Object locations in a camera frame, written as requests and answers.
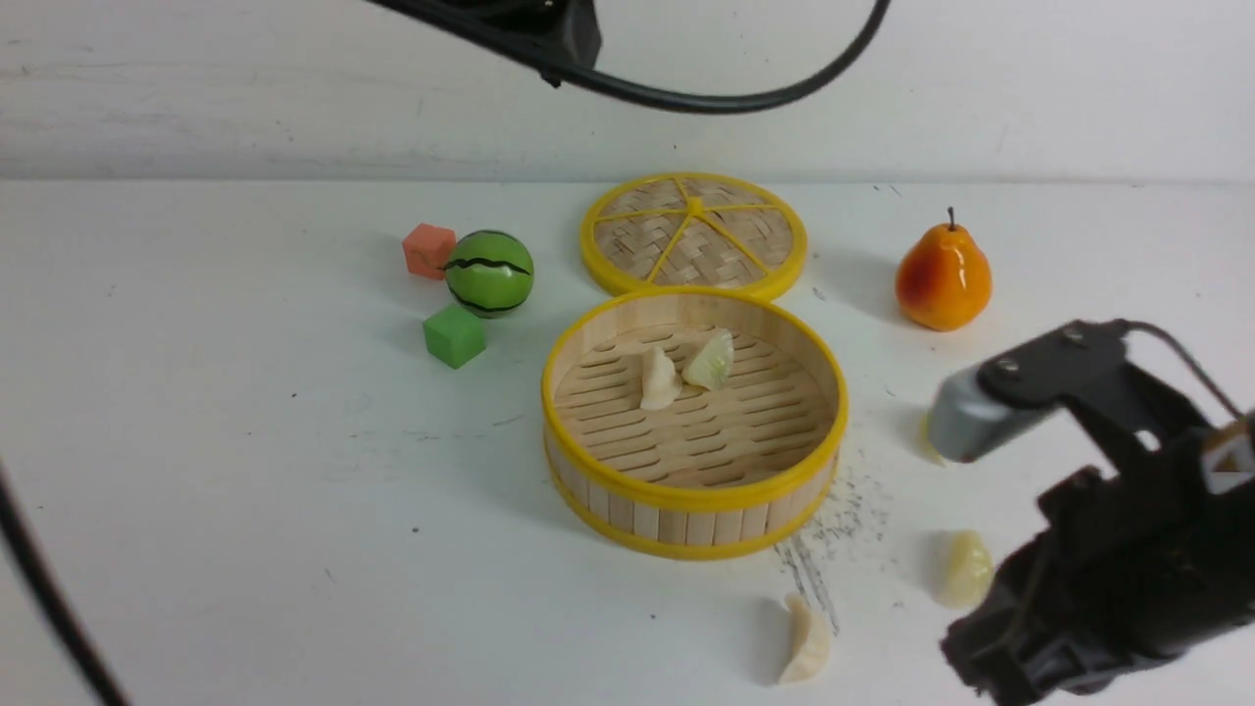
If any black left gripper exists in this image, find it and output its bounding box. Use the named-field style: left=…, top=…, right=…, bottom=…
left=461, top=1, right=602, bottom=69

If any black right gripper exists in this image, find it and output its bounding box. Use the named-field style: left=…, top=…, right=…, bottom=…
left=940, top=423, right=1252, bottom=705

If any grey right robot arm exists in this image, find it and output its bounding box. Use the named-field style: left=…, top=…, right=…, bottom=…
left=927, top=319, right=1254, bottom=705

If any orange cube block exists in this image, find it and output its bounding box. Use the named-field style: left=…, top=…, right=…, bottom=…
left=402, top=223, right=458, bottom=280

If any green toy watermelon ball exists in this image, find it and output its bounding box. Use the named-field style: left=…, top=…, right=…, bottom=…
left=443, top=229, right=536, bottom=319

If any pale green-tinted dumpling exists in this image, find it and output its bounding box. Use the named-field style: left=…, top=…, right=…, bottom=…
left=681, top=329, right=735, bottom=390

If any yellow bamboo steamer tray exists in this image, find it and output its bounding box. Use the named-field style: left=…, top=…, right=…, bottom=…
left=538, top=286, right=850, bottom=561

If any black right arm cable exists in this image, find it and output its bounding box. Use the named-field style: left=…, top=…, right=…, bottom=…
left=1123, top=320, right=1251, bottom=423

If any yellowish dumpling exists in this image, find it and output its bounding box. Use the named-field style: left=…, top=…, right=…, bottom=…
left=917, top=413, right=940, bottom=461

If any green cube block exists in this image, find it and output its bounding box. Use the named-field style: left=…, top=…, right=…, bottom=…
left=423, top=303, right=487, bottom=367

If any white dumpling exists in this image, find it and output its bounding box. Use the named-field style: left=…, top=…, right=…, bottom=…
left=639, top=347, right=681, bottom=413
left=777, top=593, right=832, bottom=686

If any pale green dumpling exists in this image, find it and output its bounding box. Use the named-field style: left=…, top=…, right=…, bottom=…
left=935, top=529, right=995, bottom=611

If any yellow bamboo steamer lid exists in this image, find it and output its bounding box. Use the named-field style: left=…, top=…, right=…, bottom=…
left=579, top=173, right=809, bottom=300

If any orange toy pear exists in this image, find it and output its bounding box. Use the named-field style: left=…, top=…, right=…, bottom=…
left=895, top=207, right=991, bottom=334

